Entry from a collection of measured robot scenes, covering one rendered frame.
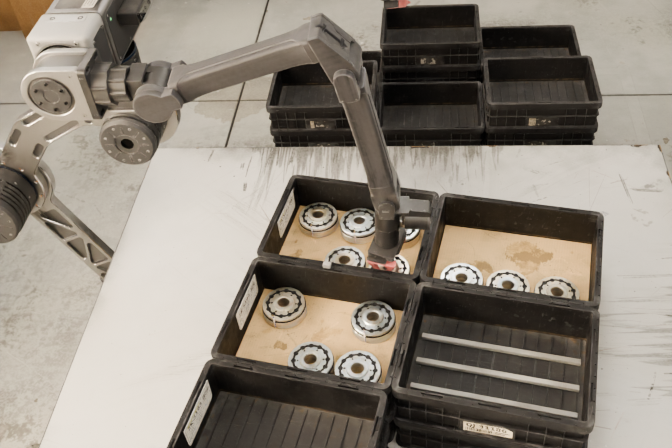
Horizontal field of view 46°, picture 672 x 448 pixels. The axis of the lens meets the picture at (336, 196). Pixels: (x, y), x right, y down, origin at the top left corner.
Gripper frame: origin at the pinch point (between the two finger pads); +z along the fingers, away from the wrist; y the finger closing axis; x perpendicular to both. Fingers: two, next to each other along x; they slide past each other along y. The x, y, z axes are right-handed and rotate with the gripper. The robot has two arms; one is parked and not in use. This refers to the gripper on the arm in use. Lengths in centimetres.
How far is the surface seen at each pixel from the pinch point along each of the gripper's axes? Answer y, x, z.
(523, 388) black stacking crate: -21.8, -37.6, 2.7
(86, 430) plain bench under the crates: -54, 57, 20
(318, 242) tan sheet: 6.1, 20.5, 4.9
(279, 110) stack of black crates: 85, 68, 31
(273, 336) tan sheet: -25.0, 19.8, 5.0
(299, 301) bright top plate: -15.7, 16.8, 1.9
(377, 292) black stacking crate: -9.5, -0.7, -1.1
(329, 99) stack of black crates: 108, 57, 40
